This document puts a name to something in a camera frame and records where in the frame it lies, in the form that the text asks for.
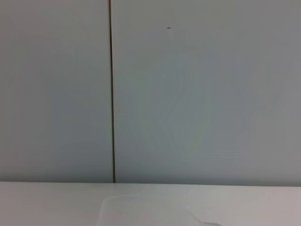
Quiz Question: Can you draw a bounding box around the clear plastic cup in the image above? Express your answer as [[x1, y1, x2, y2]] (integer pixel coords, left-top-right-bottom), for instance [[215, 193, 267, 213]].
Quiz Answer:
[[97, 187, 228, 226]]

